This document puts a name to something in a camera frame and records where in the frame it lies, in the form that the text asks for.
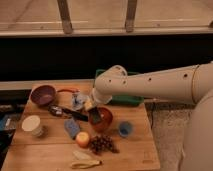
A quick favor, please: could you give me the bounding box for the red bowl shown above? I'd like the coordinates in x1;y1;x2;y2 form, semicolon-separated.
89;107;113;133

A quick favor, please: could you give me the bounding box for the black eraser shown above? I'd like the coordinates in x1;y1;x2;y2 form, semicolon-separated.
89;107;101;124

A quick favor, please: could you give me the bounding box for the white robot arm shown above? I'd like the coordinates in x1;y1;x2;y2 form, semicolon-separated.
87;62;213;171

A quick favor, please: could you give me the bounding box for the purple bowl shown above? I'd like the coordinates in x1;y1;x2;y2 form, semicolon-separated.
30;85;56;106

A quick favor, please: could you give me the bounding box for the blue sponge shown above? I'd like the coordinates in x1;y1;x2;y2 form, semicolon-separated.
64;119;80;139

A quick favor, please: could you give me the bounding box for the green tray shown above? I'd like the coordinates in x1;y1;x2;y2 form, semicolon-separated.
95;69;144;107

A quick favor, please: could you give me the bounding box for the red chili pepper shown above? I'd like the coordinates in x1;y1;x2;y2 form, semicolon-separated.
57;89;79;93

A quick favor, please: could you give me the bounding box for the apple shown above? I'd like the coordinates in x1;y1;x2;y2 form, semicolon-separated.
76;132;90;148

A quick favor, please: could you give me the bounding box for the bunch of grapes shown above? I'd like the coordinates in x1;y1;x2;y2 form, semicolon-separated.
89;135;119;155

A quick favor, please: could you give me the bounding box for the blue cup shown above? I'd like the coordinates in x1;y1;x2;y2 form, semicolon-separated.
118;121;133;138

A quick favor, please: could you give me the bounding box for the clear plastic piece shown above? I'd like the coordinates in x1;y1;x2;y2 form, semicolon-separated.
73;151;91;160

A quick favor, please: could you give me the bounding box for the white cup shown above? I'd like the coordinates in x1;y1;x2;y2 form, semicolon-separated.
21;115;43;137

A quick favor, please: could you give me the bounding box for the black handled tool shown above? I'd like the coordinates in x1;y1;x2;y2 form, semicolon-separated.
48;105;88;122

